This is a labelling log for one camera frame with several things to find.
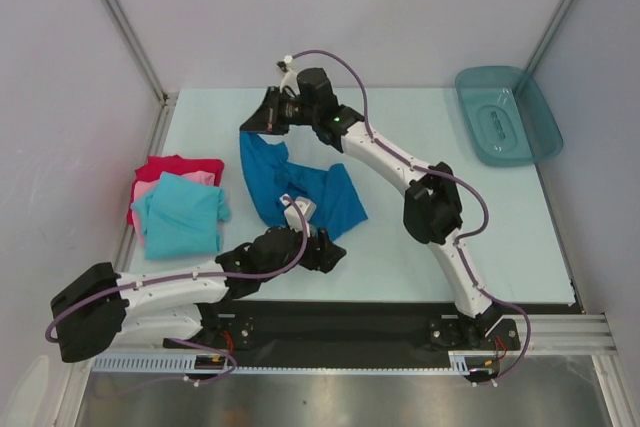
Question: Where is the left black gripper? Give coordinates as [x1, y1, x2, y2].
[259, 220, 345, 283]

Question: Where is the teal transparent plastic bin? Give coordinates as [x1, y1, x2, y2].
[455, 66, 564, 168]

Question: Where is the light blue cable duct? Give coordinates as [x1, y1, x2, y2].
[92, 353, 196, 373]

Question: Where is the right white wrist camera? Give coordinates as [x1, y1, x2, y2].
[276, 55, 299, 94]

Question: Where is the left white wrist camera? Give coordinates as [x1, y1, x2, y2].
[280, 194, 316, 233]

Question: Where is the right light cable duct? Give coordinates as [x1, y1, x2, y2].
[450, 351, 500, 375]

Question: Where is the folded pink t shirt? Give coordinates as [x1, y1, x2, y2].
[131, 171, 216, 203]

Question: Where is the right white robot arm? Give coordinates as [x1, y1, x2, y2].
[240, 67, 502, 348]

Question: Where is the folded red t shirt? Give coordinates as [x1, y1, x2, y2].
[126, 155, 225, 225]

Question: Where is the aluminium corner post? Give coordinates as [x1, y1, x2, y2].
[524, 0, 578, 76]
[100, 0, 176, 106]

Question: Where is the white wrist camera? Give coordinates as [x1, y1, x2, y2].
[276, 55, 299, 94]
[280, 194, 316, 233]

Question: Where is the right aluminium corner post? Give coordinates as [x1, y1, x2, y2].
[524, 0, 578, 76]

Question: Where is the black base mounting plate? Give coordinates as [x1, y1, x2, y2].
[186, 300, 523, 369]

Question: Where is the folded cyan t shirt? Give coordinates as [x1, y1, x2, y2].
[134, 187, 231, 261]

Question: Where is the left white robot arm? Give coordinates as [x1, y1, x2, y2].
[45, 227, 347, 363]

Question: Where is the left aluminium corner post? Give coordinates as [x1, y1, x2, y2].
[100, 0, 176, 106]

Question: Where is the aluminium front frame rail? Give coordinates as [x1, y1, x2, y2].
[69, 314, 615, 354]

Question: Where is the blue t shirt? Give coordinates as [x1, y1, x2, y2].
[239, 132, 368, 241]

